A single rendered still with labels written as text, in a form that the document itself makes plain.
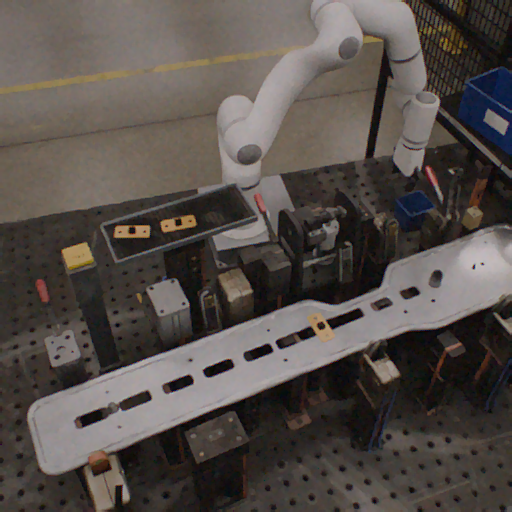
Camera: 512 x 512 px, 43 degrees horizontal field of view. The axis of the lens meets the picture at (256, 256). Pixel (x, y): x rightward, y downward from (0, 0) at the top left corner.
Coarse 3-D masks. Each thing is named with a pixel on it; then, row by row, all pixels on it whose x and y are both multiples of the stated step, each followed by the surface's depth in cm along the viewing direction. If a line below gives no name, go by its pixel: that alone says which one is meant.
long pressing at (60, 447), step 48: (480, 240) 181; (384, 288) 169; (432, 288) 169; (480, 288) 169; (240, 336) 159; (336, 336) 159; (384, 336) 159; (96, 384) 149; (144, 384) 150; (192, 384) 150; (240, 384) 150; (48, 432) 142; (96, 432) 142; (144, 432) 142
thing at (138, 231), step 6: (120, 228) 160; (126, 228) 160; (132, 228) 159; (138, 228) 160; (144, 228) 160; (120, 234) 158; (126, 234) 158; (132, 234) 158; (138, 234) 159; (144, 234) 159
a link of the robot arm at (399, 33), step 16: (320, 0) 167; (336, 0) 165; (352, 0) 167; (368, 0) 165; (384, 0) 165; (368, 16) 166; (384, 16) 164; (400, 16) 165; (368, 32) 170; (384, 32) 167; (400, 32) 167; (416, 32) 170; (400, 48) 171; (416, 48) 173
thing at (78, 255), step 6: (72, 246) 156; (78, 246) 156; (84, 246) 156; (66, 252) 155; (72, 252) 155; (78, 252) 155; (84, 252) 155; (90, 252) 155; (66, 258) 154; (72, 258) 154; (78, 258) 154; (84, 258) 154; (90, 258) 154; (72, 264) 152; (78, 264) 153
